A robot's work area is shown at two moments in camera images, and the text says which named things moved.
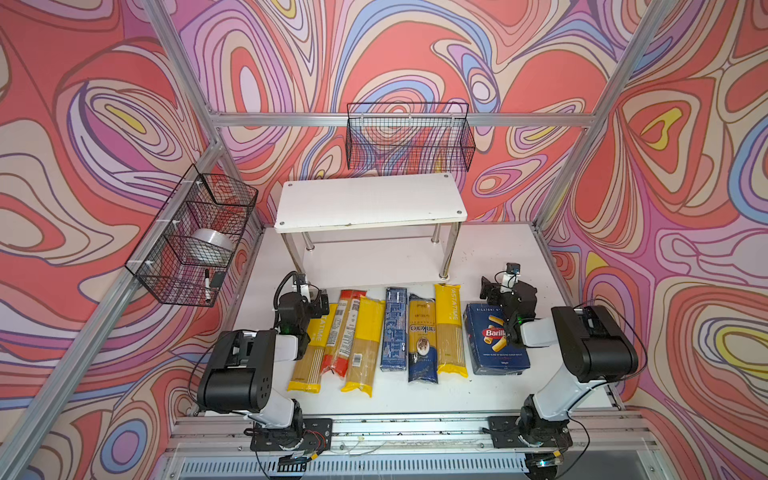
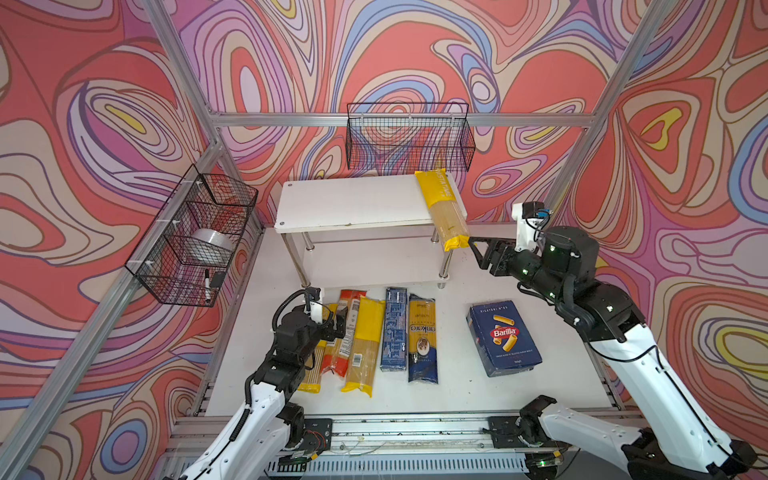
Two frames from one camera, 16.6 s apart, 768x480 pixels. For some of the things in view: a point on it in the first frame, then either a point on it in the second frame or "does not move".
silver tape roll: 211,240 does not move
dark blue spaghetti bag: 422,358 does not move
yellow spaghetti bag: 450,339 to 444,208
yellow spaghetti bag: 308,368 does not move
